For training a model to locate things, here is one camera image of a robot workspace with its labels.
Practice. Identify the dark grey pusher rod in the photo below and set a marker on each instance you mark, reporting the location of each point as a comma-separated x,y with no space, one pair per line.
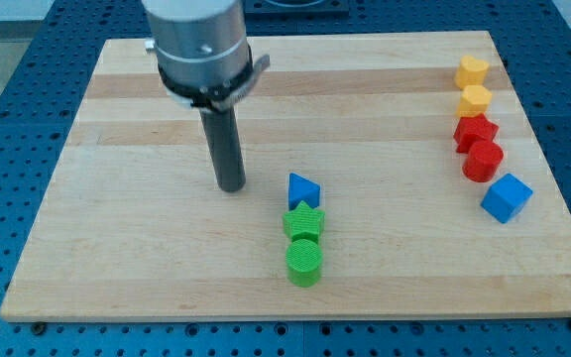
223,141

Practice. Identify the blue triangle block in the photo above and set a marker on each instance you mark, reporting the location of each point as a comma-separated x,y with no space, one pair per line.
302,189

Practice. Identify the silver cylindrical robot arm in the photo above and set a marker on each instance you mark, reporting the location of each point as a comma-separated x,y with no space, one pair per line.
205,62

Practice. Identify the green star block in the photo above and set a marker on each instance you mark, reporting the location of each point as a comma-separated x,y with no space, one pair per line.
304,222

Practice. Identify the red star block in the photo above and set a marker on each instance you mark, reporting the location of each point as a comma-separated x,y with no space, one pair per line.
472,129

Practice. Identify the dark mounting plate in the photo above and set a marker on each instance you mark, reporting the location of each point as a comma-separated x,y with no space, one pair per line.
295,7

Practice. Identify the wooden board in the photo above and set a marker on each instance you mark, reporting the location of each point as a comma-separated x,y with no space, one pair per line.
133,226

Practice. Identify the green cylinder block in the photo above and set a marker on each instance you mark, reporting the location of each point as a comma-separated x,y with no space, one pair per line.
303,260

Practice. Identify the yellow hexagon block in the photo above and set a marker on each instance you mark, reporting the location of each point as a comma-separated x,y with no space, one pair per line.
474,100

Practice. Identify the yellow heart block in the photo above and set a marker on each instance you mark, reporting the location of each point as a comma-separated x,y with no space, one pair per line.
471,71

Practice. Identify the red cylinder block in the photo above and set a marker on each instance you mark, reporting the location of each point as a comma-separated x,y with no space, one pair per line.
483,160

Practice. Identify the blue cube block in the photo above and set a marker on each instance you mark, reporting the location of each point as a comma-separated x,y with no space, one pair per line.
506,197

